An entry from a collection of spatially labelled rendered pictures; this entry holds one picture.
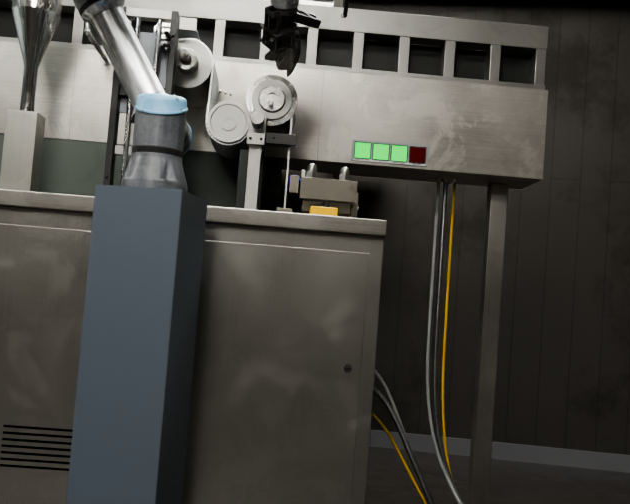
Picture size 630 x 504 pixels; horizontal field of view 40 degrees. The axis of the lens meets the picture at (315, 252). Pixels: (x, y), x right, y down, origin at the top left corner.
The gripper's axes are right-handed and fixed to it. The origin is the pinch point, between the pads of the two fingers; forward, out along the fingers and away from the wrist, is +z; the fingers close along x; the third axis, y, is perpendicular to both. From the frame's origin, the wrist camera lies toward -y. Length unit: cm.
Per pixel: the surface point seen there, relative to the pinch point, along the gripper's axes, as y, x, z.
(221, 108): 13.3, -11.3, 15.3
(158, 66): 27.8, -20.7, 1.3
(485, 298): -53, 52, 83
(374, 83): -46, -7, 26
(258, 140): 12.7, 5.3, 16.3
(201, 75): 13.4, -20.9, 9.5
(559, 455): -124, 79, 217
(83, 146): 37, -53, 46
